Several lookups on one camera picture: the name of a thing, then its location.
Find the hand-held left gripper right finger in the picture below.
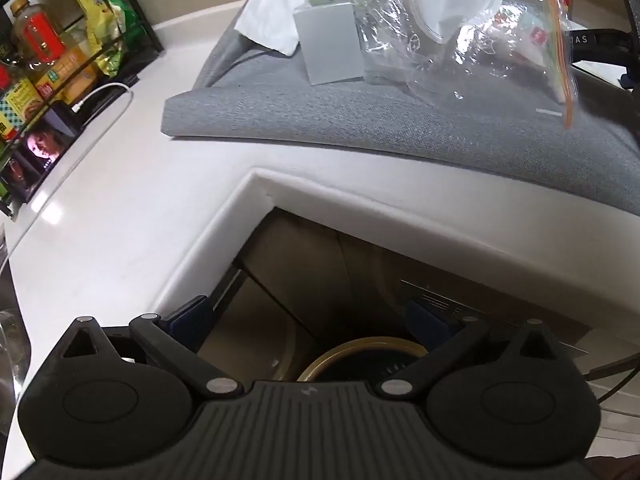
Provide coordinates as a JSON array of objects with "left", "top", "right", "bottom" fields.
[{"left": 377, "top": 300, "right": 569, "bottom": 396}]

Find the green food packet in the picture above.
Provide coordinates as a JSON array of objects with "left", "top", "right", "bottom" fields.
[{"left": 100, "top": 0, "right": 147, "bottom": 52}]

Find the red label bottle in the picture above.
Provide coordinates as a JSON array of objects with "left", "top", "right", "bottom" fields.
[{"left": 9, "top": 0, "right": 98, "bottom": 103}]

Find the black smartphone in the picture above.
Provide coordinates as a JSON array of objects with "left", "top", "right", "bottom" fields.
[{"left": 0, "top": 107, "right": 84, "bottom": 206}]

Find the white tissue paper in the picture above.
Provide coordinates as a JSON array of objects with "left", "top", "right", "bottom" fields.
[{"left": 235, "top": 0, "right": 312, "bottom": 57}]

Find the yellow food packet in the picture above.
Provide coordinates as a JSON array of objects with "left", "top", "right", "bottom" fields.
[{"left": 64, "top": 0, "right": 126, "bottom": 77}]

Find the clear zip plastic bag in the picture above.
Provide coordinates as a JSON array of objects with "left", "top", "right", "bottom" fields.
[{"left": 350, "top": 0, "right": 580, "bottom": 129}]

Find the grey fabric mat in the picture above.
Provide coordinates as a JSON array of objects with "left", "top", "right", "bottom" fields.
[{"left": 162, "top": 0, "right": 640, "bottom": 187}]

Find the black wire rack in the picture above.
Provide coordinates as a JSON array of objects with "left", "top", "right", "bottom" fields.
[{"left": 0, "top": 0, "right": 166, "bottom": 221}]

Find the blue cream-rimmed waste bin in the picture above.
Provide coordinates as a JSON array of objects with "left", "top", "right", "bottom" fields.
[{"left": 295, "top": 337, "right": 428, "bottom": 385}]

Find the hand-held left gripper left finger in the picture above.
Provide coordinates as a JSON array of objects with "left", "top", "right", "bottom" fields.
[{"left": 60, "top": 296, "right": 243, "bottom": 396}]

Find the vented beige cabinet door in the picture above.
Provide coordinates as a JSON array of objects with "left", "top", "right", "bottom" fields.
[{"left": 340, "top": 232, "right": 597, "bottom": 361}]

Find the clear plastic lid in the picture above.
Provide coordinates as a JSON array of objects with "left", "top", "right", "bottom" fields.
[{"left": 409, "top": 0, "right": 502, "bottom": 45}]

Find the steel sink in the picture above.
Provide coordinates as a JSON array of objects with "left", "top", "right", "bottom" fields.
[{"left": 0, "top": 225, "right": 33, "bottom": 411}]

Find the grey card box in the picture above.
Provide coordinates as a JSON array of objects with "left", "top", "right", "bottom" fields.
[{"left": 293, "top": 1, "right": 365, "bottom": 86}]

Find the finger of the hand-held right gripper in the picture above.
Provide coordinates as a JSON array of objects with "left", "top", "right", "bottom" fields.
[{"left": 569, "top": 26, "right": 633, "bottom": 64}]

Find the plain beige cabinet door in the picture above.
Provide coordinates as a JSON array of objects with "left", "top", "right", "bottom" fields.
[{"left": 200, "top": 212, "right": 346, "bottom": 377}]

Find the metal vent grille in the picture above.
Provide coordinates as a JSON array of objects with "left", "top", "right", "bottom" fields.
[{"left": 400, "top": 280, "right": 596, "bottom": 348}]

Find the white charging cable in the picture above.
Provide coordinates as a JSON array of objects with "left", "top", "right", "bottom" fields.
[{"left": 72, "top": 81, "right": 135, "bottom": 128}]

